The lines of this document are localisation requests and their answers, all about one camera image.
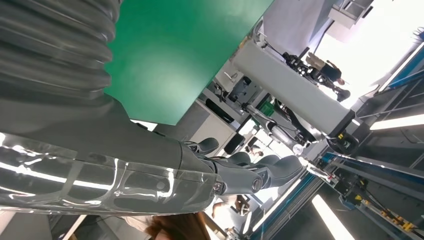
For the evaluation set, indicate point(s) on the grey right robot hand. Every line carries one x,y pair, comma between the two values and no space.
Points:
99,159

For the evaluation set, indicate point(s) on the white cabinet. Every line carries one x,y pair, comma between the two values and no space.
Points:
212,129

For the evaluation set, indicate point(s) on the ribbed grey right arm sleeve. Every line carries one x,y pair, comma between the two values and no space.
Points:
53,46

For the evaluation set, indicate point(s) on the green plastic crate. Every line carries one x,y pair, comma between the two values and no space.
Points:
266,108

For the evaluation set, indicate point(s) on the white square pillar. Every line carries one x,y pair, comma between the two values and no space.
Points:
291,86

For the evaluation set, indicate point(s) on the white ceiling light strip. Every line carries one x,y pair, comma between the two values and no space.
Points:
397,122
331,217

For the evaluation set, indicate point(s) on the black humanoid robot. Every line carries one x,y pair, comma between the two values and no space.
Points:
328,74

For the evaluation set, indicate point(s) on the blue framed machine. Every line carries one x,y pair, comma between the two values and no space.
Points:
344,159

